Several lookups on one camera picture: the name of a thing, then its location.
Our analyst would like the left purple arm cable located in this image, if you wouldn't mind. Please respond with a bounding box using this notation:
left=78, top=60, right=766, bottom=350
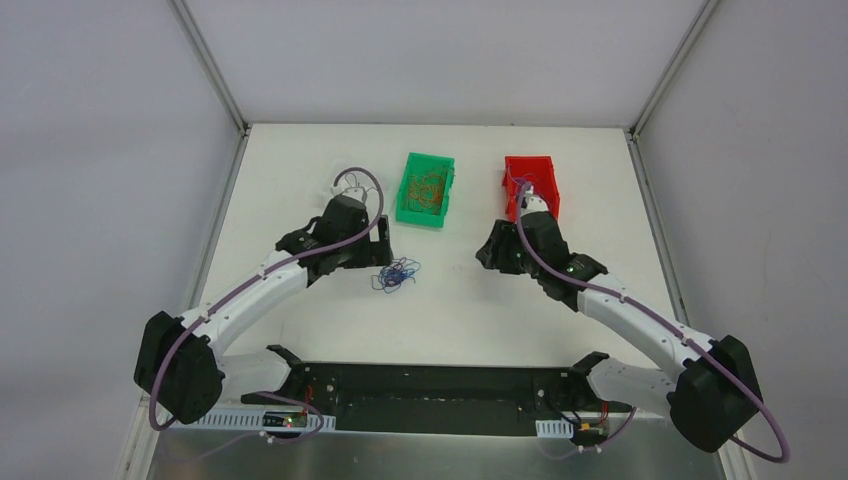
left=148, top=166, right=386, bottom=445

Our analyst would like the green plastic bin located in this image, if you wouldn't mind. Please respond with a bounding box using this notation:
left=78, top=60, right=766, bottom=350
left=395, top=152, right=455, bottom=229

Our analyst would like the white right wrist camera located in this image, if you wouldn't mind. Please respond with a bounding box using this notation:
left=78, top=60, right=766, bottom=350
left=516, top=188, right=549, bottom=217

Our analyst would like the right white cable duct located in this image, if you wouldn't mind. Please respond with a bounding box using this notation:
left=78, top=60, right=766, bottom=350
left=535, top=419, right=574, bottom=439

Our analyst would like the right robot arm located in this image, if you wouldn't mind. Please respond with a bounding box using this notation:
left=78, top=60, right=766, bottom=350
left=475, top=212, right=762, bottom=453

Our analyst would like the left aluminium frame post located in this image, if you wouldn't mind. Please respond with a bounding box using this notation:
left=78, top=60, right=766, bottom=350
left=167, top=0, right=249, bottom=137

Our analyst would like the white cable duct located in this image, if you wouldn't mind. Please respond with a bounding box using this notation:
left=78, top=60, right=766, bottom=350
left=535, top=419, right=574, bottom=439
left=174, top=408, right=337, bottom=433

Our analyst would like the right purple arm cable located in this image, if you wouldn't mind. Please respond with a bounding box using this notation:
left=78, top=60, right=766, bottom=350
left=515, top=180, right=792, bottom=464

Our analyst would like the left white cable duct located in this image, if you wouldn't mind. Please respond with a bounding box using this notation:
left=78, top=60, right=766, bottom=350
left=174, top=408, right=337, bottom=433

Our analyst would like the aluminium frame post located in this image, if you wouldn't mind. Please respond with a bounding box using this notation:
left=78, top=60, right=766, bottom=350
left=167, top=0, right=249, bottom=137
left=629, top=0, right=723, bottom=141

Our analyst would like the red plastic bin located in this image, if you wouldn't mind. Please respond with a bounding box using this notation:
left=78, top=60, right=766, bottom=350
left=502, top=156, right=561, bottom=222

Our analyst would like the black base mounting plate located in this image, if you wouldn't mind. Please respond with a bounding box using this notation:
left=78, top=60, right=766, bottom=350
left=274, top=363, right=601, bottom=436

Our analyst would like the right aluminium frame post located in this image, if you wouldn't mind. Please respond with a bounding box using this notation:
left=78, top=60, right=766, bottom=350
left=629, top=0, right=723, bottom=141

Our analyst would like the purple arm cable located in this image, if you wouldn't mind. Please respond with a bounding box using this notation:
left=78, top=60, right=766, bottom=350
left=515, top=180, right=792, bottom=464
left=148, top=166, right=386, bottom=445

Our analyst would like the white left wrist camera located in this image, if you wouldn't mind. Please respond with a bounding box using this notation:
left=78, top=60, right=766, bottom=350
left=330, top=176, right=370, bottom=204

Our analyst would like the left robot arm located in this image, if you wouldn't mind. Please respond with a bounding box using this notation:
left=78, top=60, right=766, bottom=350
left=133, top=194, right=392, bottom=424

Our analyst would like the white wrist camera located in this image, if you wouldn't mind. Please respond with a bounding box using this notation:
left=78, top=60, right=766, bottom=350
left=330, top=176, right=370, bottom=204
left=516, top=188, right=549, bottom=217

